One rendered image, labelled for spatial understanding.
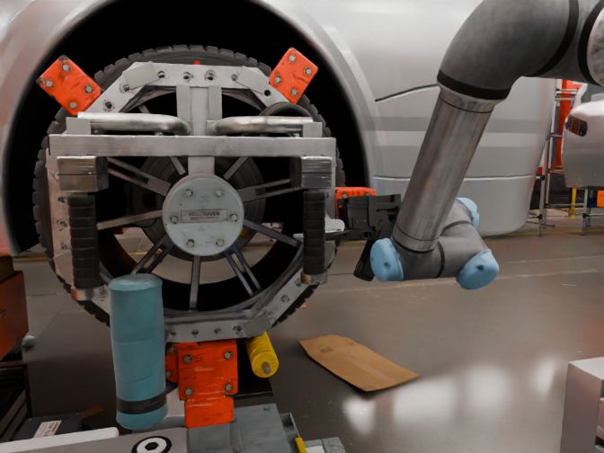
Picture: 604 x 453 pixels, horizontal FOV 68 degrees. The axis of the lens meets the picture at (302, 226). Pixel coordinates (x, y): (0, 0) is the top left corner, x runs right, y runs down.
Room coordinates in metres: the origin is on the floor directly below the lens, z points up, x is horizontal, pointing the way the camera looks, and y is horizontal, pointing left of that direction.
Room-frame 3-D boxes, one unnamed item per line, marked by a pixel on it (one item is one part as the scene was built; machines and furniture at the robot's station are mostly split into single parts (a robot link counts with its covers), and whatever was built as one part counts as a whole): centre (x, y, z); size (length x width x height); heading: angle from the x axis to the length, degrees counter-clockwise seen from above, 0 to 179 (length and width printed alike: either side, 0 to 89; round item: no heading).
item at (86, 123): (0.76, 0.27, 1.03); 0.19 x 0.18 x 0.11; 13
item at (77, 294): (0.63, 0.31, 0.83); 0.04 x 0.04 x 0.16
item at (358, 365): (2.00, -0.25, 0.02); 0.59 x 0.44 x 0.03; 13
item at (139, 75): (0.90, 0.20, 0.85); 0.54 x 0.07 x 0.54; 103
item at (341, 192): (0.98, -0.10, 0.85); 0.09 x 0.08 x 0.07; 103
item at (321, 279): (0.71, -0.02, 0.83); 0.04 x 0.04 x 0.16
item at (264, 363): (1.03, 0.11, 0.51); 0.29 x 0.06 x 0.06; 13
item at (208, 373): (0.94, 0.21, 0.48); 0.16 x 0.12 x 0.17; 13
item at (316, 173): (0.74, -0.01, 0.93); 0.09 x 0.05 x 0.05; 13
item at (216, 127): (0.81, 0.08, 1.03); 0.19 x 0.18 x 0.11; 13
